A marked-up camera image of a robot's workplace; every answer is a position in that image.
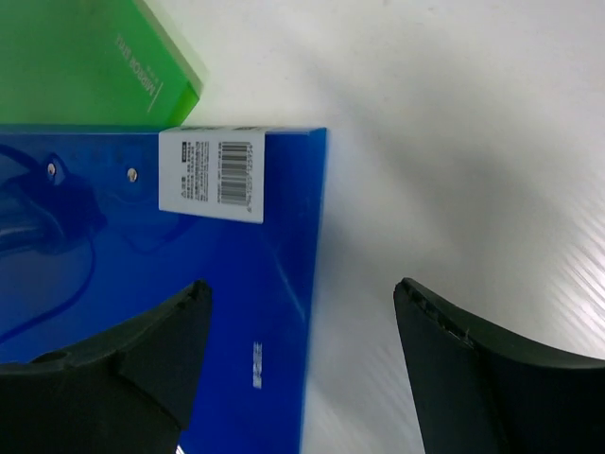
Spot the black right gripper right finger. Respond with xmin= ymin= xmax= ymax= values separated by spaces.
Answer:
xmin=393 ymin=278 xmax=604 ymax=453

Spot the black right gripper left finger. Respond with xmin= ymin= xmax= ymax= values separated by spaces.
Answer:
xmin=1 ymin=281 xmax=212 ymax=453

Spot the blue plastic folder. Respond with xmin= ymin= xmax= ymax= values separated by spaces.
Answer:
xmin=1 ymin=125 xmax=328 ymax=453

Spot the green plastic folder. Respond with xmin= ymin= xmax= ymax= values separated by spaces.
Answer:
xmin=1 ymin=1 xmax=206 ymax=126

